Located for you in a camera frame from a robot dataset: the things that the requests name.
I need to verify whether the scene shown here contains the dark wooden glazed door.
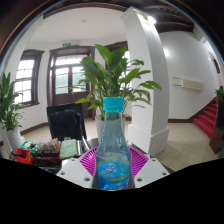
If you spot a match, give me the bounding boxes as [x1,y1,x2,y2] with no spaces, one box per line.
[46,45,96,107]

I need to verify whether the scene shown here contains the box of wrapped snacks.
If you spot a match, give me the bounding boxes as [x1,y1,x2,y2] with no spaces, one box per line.
[34,137,63,158]

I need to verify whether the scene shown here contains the dark-framed window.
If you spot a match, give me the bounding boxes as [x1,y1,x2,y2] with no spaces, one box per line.
[104,40,130,56]
[13,49,45,108]

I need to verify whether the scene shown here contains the potted plant in white pot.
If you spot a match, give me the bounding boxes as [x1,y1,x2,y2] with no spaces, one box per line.
[70,43,163,141]
[0,71,27,153]

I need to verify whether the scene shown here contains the red box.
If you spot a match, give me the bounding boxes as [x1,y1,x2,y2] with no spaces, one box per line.
[13,148,35,165]

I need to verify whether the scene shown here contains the clear blue-capped water bottle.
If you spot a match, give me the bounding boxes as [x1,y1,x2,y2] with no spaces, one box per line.
[94,96,132,192]

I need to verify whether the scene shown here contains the black chair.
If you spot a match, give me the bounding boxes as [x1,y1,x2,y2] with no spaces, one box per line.
[46,102,88,143]

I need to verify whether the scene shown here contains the red carpeted staircase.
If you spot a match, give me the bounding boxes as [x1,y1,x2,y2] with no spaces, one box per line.
[192,97,222,139]

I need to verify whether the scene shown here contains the green carton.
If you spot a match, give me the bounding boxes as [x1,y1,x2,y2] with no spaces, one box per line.
[20,140,38,155]

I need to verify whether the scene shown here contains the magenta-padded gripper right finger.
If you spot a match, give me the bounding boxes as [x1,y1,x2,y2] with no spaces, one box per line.
[128,146,170,190]

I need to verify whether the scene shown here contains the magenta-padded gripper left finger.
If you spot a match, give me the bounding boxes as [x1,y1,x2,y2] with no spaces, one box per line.
[56,146,100,190]

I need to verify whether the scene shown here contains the green cloth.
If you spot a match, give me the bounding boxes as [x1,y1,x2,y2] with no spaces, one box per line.
[59,138,78,160]

